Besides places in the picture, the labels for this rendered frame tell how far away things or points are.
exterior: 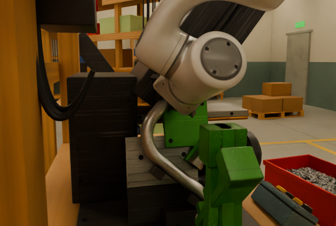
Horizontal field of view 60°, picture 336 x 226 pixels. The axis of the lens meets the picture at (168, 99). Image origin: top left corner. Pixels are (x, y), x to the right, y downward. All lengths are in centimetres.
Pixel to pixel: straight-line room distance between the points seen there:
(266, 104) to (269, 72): 450
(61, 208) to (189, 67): 62
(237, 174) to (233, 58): 16
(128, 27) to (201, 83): 355
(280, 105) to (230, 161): 660
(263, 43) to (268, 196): 1034
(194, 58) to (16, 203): 34
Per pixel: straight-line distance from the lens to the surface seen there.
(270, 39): 1120
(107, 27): 422
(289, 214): 76
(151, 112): 68
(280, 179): 110
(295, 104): 730
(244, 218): 79
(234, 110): 91
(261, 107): 673
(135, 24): 398
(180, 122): 73
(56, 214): 88
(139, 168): 73
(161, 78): 57
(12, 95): 47
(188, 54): 41
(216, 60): 40
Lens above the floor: 128
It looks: 8 degrees down
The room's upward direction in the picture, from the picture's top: straight up
